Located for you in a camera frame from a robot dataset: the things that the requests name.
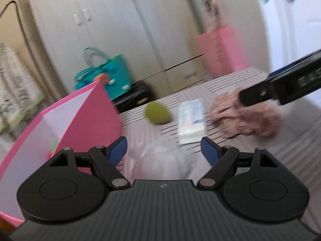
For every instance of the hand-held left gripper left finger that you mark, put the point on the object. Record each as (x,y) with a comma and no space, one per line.
(117,150)

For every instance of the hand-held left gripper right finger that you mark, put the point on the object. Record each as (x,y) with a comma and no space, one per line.
(209,152)

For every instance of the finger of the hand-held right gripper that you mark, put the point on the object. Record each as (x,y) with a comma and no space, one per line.
(280,71)
(253,95)

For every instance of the pink floral fabric scrunchie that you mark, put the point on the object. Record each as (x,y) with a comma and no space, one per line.
(240,120)

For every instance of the pink storage box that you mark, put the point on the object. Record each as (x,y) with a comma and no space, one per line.
(95,120)

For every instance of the clear plastic bag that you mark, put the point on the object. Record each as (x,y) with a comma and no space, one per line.
(160,163)

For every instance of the white tissue pack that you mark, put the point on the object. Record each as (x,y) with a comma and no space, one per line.
(191,128)

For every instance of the white door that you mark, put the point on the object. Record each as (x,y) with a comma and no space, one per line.
(296,30)

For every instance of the green egg-shaped sponge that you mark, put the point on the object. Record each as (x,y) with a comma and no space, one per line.
(158,113)

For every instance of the pink shopping bag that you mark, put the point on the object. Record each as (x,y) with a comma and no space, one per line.
(220,50)

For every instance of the black suitcase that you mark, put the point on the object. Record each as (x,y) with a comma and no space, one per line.
(135,95)

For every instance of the striped tablecloth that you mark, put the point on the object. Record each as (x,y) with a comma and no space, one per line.
(288,150)

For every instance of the teal tote bag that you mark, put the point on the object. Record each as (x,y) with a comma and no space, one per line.
(117,72)

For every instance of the beige wardrobe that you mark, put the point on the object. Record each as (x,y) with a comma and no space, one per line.
(112,30)

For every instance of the white knitted cardigan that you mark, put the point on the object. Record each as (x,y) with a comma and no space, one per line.
(15,85)

